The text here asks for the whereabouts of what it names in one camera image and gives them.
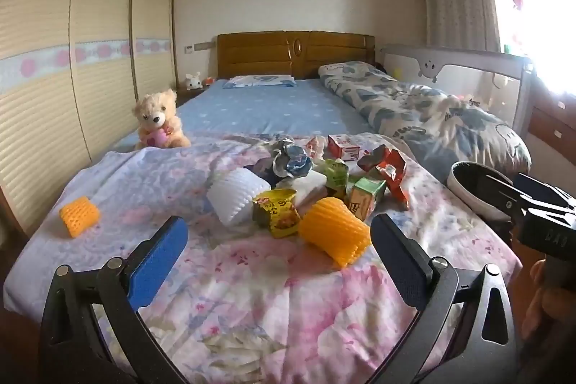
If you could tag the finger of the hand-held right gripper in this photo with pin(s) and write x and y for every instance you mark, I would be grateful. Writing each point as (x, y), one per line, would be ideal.
(540, 188)
(499, 195)

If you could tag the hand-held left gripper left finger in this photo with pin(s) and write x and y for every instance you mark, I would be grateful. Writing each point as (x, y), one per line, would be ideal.
(157, 262)

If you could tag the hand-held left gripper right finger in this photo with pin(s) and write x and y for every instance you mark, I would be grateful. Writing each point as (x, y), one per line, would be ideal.
(396, 258)

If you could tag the white round waste bin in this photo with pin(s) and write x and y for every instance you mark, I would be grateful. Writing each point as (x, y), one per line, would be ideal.
(454, 186)

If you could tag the large orange foam net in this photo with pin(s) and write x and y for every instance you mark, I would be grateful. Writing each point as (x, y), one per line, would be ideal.
(330, 231)

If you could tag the blue plastic bag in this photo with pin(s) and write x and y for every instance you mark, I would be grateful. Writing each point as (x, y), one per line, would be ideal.
(292, 163)

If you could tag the person's right hand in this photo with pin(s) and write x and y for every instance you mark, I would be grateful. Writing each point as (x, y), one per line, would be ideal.
(553, 312)

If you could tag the brown white dresser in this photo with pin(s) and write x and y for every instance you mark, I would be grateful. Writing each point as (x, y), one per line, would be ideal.
(553, 127)

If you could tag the green brown drink carton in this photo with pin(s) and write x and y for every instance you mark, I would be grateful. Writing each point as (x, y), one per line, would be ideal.
(362, 199)

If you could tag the small orange foam net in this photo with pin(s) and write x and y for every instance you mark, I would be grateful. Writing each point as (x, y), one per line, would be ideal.
(80, 216)

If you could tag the red snack wrapper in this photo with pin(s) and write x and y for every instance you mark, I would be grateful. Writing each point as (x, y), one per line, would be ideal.
(393, 168)

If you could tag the white foam net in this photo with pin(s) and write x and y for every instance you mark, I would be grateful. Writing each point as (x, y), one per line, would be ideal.
(234, 195)

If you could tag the pink floral blanket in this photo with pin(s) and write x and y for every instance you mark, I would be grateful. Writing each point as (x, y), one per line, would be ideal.
(252, 312)

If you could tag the white tissue pack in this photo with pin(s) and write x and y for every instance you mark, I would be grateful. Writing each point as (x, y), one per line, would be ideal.
(310, 186)

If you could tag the red white carton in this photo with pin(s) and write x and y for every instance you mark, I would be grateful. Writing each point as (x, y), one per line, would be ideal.
(342, 148)

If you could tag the yellow snack packet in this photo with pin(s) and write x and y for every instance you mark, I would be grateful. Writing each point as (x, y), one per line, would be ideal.
(276, 215)

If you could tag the blue leaf print quilt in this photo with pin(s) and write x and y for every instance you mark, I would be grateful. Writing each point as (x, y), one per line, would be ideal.
(405, 105)

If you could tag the beige teddy bear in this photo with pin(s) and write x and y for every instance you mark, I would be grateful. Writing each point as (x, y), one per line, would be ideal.
(155, 109)

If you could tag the bright window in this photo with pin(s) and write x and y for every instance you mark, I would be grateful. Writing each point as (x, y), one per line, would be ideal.
(549, 28)

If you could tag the dark wooden nightstand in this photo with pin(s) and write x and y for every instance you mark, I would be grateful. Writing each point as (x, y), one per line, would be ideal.
(186, 96)

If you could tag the white bunny toy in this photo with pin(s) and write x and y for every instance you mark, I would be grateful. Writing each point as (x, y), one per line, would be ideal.
(193, 82)

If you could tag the light blue bedsheet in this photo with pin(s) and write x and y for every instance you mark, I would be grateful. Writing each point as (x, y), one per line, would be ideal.
(270, 109)

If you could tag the blue white pillow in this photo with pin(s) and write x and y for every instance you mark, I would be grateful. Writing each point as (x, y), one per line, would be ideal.
(256, 81)

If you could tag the wooden headboard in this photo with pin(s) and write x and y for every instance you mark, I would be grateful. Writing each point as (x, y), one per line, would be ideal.
(252, 55)

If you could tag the grey bed guard rail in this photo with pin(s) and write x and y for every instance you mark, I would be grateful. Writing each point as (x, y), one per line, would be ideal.
(454, 64)

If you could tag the wall switch panel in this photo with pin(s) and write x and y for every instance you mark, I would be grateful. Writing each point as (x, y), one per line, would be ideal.
(202, 46)

